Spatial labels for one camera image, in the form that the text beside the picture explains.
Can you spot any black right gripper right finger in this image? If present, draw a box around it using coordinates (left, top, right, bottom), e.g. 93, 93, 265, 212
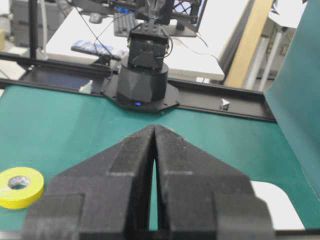
154, 125, 275, 240

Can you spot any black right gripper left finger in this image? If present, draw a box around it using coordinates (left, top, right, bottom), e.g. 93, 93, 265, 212
21, 125, 155, 240

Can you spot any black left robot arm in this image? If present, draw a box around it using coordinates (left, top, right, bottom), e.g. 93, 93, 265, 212
101, 20, 180, 113

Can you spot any yellow tape roll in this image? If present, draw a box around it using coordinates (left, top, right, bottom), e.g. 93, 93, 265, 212
0, 166, 45, 210

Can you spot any white plastic case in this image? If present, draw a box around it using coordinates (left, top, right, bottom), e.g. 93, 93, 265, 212
250, 180, 305, 231

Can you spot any green cloth mat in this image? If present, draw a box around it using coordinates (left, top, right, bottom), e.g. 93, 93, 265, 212
0, 86, 320, 229

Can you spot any white desk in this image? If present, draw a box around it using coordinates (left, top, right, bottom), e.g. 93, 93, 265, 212
45, 6, 225, 82

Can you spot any black computer keyboard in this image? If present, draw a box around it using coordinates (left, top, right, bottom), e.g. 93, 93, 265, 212
113, 13, 138, 38

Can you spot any black computer monitor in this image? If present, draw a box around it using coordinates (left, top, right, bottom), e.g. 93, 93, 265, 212
163, 0, 208, 38

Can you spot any black aluminium frame rail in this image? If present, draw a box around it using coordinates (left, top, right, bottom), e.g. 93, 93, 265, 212
0, 53, 276, 123

